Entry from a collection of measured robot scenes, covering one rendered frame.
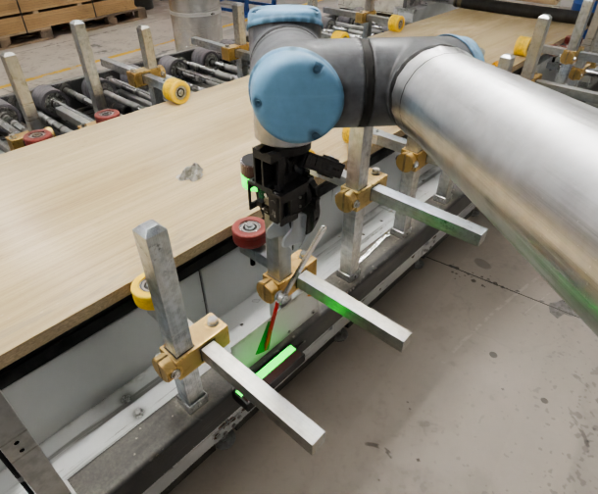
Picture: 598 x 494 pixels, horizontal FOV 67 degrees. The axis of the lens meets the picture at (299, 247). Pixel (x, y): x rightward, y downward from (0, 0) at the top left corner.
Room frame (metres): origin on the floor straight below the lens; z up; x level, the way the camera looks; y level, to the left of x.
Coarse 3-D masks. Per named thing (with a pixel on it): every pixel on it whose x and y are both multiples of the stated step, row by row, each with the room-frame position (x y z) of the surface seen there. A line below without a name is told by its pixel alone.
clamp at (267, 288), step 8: (296, 256) 0.75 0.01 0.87; (312, 256) 0.75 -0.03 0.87; (296, 264) 0.73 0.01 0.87; (312, 264) 0.73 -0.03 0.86; (312, 272) 0.73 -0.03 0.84; (264, 280) 0.68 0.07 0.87; (272, 280) 0.67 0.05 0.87; (280, 280) 0.67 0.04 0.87; (288, 280) 0.68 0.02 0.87; (296, 280) 0.70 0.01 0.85; (264, 288) 0.66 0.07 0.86; (272, 288) 0.66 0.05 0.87; (280, 288) 0.66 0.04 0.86; (296, 288) 0.70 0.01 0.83; (264, 296) 0.66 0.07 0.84; (272, 296) 0.65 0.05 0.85
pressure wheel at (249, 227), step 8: (232, 224) 0.82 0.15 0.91; (240, 224) 0.82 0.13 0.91; (248, 224) 0.81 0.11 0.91; (256, 224) 0.82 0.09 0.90; (264, 224) 0.82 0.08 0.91; (232, 232) 0.79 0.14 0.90; (240, 232) 0.79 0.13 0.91; (248, 232) 0.79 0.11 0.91; (256, 232) 0.79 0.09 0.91; (264, 232) 0.79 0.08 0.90; (240, 240) 0.78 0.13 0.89; (248, 240) 0.77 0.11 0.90; (256, 240) 0.78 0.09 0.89; (264, 240) 0.79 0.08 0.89; (248, 248) 0.77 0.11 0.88
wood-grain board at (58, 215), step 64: (128, 128) 1.35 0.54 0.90; (192, 128) 1.35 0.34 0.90; (384, 128) 1.35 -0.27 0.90; (0, 192) 0.96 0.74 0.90; (64, 192) 0.96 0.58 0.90; (128, 192) 0.96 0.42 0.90; (192, 192) 0.96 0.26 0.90; (0, 256) 0.71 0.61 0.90; (64, 256) 0.71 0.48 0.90; (128, 256) 0.71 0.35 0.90; (192, 256) 0.74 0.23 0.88; (0, 320) 0.54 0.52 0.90; (64, 320) 0.54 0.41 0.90
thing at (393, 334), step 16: (256, 256) 0.78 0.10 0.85; (304, 272) 0.71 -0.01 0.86; (304, 288) 0.68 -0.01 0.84; (320, 288) 0.66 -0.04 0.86; (336, 288) 0.66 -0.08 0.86; (336, 304) 0.63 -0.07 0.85; (352, 304) 0.62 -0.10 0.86; (352, 320) 0.60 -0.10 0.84; (368, 320) 0.58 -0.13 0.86; (384, 320) 0.58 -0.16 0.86; (384, 336) 0.55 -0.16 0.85; (400, 336) 0.54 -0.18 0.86
